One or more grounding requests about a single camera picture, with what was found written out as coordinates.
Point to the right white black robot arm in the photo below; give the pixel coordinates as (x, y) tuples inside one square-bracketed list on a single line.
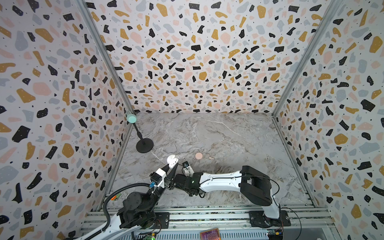
[(251, 183)]

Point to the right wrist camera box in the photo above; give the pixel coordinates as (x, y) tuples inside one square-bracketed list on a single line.
[(187, 169)]

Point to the right small electronics board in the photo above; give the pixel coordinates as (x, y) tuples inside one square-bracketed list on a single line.
[(276, 234)]

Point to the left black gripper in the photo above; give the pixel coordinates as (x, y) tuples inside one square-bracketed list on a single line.
[(170, 179)]

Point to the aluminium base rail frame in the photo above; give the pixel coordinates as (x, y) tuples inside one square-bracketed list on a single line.
[(186, 223)]

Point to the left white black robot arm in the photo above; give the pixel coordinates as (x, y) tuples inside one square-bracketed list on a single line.
[(138, 208)]

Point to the pink circuit board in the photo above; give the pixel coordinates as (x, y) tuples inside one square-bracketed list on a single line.
[(212, 234)]

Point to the orange green connector block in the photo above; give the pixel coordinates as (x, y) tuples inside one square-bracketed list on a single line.
[(116, 197)]

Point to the small electronics board with leds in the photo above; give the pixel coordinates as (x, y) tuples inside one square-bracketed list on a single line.
[(150, 236)]

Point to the pink earbud charging case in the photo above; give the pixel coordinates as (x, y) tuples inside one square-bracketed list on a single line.
[(199, 156)]

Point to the white earbud charging case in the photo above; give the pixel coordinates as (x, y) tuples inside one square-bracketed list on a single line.
[(172, 161)]

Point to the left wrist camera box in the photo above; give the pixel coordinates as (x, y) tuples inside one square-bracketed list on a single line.
[(158, 179)]

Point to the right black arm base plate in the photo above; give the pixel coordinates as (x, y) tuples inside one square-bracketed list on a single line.
[(258, 219)]

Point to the microphone stand with green ball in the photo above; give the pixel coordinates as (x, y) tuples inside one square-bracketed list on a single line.
[(144, 145)]

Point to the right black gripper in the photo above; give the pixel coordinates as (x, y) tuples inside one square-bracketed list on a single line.
[(181, 178)]

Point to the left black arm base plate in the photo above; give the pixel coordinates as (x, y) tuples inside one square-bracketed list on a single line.
[(157, 220)]

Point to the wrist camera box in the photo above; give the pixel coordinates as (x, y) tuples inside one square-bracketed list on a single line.
[(187, 169), (158, 179)]

